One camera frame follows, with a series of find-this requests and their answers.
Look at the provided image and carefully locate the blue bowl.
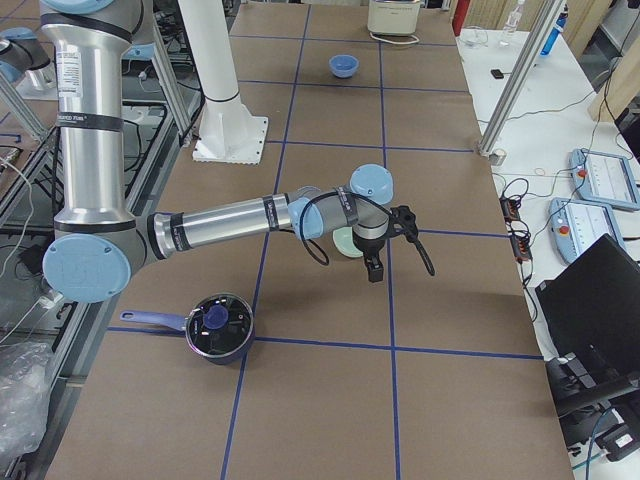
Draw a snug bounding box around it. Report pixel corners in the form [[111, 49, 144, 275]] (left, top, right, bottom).
[[328, 54, 360, 79]]

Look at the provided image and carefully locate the blue teach pendant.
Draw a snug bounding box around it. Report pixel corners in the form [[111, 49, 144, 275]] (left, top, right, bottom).
[[569, 148, 639, 211], [549, 197, 625, 264]]

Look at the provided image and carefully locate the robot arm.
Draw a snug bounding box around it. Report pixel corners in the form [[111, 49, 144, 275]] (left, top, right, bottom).
[[40, 1, 393, 303], [1, 27, 56, 91]]

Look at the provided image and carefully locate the blue teach pendant far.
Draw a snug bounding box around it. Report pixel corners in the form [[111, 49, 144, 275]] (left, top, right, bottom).
[[569, 148, 639, 211]]

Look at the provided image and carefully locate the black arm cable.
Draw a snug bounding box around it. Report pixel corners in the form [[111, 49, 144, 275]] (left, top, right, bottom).
[[292, 189, 436, 278]]

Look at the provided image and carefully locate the white toaster power cord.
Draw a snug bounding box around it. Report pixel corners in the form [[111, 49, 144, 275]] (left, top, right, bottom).
[[372, 30, 422, 49]]

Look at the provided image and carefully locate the black laptop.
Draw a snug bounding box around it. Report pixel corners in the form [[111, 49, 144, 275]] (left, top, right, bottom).
[[534, 232, 640, 371]]

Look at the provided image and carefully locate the clear plastic bag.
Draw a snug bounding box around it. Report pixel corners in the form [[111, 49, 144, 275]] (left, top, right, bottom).
[[1, 342, 54, 464]]

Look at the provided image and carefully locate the white chrome toaster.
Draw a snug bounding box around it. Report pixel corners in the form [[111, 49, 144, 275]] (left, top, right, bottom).
[[367, 0, 421, 36]]

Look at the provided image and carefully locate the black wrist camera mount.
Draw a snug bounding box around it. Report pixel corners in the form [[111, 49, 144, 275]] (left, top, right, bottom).
[[388, 205, 419, 243]]

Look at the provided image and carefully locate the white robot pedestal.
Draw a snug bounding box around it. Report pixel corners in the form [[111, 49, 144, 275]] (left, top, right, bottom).
[[179, 0, 268, 165]]

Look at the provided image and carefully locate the aluminium frame post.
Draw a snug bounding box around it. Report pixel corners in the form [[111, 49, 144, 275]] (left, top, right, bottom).
[[477, 0, 566, 166]]

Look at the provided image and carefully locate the green bowl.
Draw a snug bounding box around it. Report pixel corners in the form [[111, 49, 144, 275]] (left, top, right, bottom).
[[332, 227, 363, 259]]

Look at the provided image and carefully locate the orange black adapter strip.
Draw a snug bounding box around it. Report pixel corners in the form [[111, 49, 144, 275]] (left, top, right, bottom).
[[500, 196, 532, 264]]

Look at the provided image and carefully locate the blue teach pendant near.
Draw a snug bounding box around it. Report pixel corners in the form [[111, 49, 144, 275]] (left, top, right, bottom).
[[549, 197, 625, 264]]

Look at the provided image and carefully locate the dark blue lidded saucepan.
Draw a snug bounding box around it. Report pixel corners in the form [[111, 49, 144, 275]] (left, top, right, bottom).
[[120, 293, 255, 365]]

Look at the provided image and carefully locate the blue water bottle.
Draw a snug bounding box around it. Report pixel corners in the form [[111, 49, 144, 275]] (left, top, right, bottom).
[[540, 3, 569, 56]]

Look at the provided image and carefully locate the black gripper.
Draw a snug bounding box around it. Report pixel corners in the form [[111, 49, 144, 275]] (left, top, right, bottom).
[[352, 234, 386, 283]]

